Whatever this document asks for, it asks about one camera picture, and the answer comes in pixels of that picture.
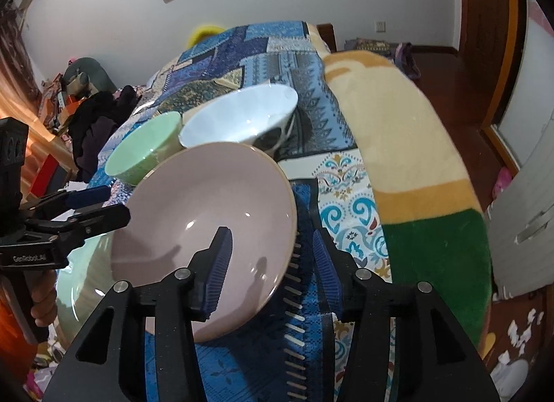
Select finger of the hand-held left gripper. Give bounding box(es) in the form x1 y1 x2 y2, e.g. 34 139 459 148
26 204 131 251
28 187 109 217

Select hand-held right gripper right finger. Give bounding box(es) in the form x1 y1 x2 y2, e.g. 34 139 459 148
312 229 503 402

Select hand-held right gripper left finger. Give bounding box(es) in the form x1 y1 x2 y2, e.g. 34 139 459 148
41 226 234 402

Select green bowl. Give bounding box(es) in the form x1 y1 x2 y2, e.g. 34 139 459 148
105 111 183 185

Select light green plate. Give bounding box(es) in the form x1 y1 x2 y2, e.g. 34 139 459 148
54 229 157 338

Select pink bowl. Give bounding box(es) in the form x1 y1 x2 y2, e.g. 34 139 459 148
110 141 298 341

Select white bowl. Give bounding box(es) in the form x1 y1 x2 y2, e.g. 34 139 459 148
179 83 299 158

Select person's left hand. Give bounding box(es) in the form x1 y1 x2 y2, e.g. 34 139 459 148
30 271 58 328

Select red box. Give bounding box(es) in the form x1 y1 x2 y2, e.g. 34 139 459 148
35 155 72 192

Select pile of black clothes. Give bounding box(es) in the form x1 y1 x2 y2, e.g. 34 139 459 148
69 85 140 182

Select pile of boxes and packets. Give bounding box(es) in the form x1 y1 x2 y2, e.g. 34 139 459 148
39 73 91 128

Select grey-green cushion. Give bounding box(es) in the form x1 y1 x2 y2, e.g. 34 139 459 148
65 57 118 95

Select orange curtain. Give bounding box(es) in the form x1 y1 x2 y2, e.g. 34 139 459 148
0 4 46 135

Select beige and green fleece blanket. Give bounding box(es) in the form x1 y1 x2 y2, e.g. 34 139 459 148
305 24 494 346

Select white slotted panel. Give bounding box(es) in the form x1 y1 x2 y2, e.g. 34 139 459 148
485 160 554 296

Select yellow foam tube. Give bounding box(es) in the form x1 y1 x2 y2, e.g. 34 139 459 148
190 25 226 46

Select white paper scraps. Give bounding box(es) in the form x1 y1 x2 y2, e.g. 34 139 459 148
493 307 547 398

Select blue patchwork blanket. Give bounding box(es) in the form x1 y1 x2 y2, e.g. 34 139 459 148
87 20 396 402

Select patterned bag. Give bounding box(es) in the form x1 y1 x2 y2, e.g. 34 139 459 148
344 38 420 80

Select brown wooden door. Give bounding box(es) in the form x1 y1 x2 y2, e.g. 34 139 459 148
456 0 529 135

